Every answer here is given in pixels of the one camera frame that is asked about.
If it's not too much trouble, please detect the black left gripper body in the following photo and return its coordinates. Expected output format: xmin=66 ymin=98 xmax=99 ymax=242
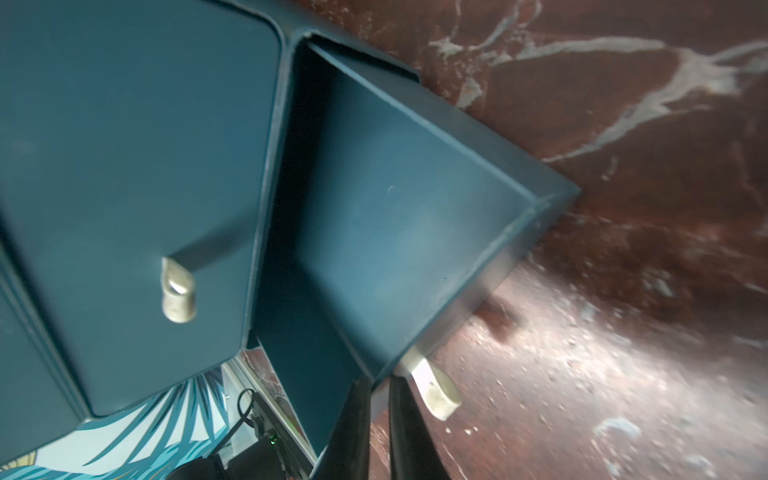
xmin=167 ymin=438 xmax=285 ymax=480

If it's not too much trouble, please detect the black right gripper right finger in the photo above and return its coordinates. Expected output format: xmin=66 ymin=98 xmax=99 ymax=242
xmin=389 ymin=376 xmax=450 ymax=480

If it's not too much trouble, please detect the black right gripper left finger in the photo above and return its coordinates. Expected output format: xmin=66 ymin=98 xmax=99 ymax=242
xmin=311 ymin=377 xmax=372 ymax=480

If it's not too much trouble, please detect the cream drawer knob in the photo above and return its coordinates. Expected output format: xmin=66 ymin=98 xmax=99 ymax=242
xmin=394 ymin=347 xmax=463 ymax=422
xmin=160 ymin=257 xmax=197 ymax=324

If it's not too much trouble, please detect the teal bottom drawer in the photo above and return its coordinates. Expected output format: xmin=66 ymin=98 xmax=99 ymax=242
xmin=253 ymin=41 xmax=580 ymax=452

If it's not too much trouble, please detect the teal drawer cabinet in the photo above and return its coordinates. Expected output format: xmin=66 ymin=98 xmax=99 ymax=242
xmin=0 ymin=0 xmax=421 ymax=466

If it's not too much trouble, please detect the cream drawer knob bottom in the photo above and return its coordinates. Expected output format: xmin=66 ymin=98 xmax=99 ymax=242
xmin=394 ymin=347 xmax=463 ymax=422

